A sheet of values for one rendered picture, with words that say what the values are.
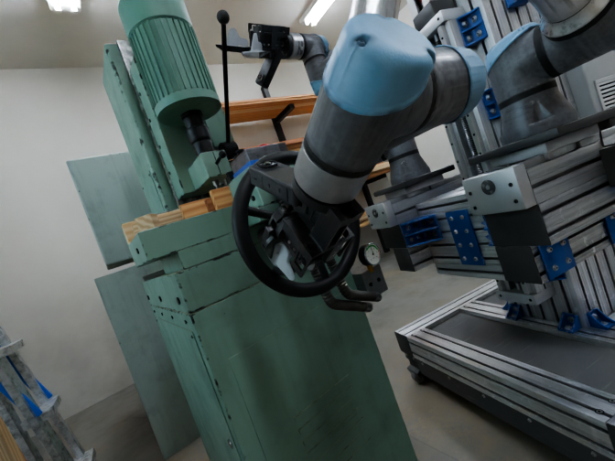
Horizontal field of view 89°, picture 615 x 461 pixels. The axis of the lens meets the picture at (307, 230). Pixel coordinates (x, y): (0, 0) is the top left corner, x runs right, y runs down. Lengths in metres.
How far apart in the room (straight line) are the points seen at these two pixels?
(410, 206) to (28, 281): 2.79
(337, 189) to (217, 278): 0.46
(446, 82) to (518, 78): 0.59
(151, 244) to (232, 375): 0.32
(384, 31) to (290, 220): 0.22
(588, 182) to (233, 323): 0.84
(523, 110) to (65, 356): 3.13
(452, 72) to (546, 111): 0.57
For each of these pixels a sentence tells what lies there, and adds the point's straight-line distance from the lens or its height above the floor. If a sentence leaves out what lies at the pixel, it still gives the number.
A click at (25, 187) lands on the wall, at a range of 3.28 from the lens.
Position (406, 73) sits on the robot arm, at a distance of 0.25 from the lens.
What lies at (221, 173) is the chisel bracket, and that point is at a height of 1.01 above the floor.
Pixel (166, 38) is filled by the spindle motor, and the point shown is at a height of 1.36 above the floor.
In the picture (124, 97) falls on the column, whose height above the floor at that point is 1.35.
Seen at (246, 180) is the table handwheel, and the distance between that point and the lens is 0.57.
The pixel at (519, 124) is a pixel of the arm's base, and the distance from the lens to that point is 0.89.
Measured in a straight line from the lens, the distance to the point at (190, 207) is 0.85.
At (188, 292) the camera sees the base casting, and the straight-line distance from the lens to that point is 0.70.
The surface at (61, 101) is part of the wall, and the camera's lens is 3.51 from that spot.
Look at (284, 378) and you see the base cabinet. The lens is 0.81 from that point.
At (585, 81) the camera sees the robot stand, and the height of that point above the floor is 0.92.
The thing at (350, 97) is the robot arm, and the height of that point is 0.89.
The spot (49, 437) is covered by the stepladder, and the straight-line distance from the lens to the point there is 1.45.
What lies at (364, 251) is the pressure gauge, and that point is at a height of 0.68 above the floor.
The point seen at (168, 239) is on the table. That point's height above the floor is 0.87.
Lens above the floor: 0.82
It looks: 2 degrees down
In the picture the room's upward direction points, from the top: 20 degrees counter-clockwise
